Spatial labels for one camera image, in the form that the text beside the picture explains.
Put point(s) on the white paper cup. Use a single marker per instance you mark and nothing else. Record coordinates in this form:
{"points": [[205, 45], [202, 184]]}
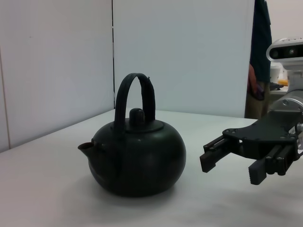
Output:
{"points": [[276, 73]]}

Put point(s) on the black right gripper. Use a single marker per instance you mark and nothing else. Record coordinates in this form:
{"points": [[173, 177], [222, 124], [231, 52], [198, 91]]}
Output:
{"points": [[267, 134]]}

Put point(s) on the person in dark shirt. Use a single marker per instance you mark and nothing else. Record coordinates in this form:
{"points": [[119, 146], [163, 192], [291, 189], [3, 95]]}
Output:
{"points": [[260, 47]]}

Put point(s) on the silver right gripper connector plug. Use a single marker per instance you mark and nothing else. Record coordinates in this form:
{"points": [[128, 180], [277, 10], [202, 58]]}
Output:
{"points": [[300, 137]]}

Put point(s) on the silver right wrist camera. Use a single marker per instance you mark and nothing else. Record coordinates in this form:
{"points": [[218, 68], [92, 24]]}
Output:
{"points": [[284, 50]]}

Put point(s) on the yellow item on desk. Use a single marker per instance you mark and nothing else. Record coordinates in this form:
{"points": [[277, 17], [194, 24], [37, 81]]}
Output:
{"points": [[283, 82]]}

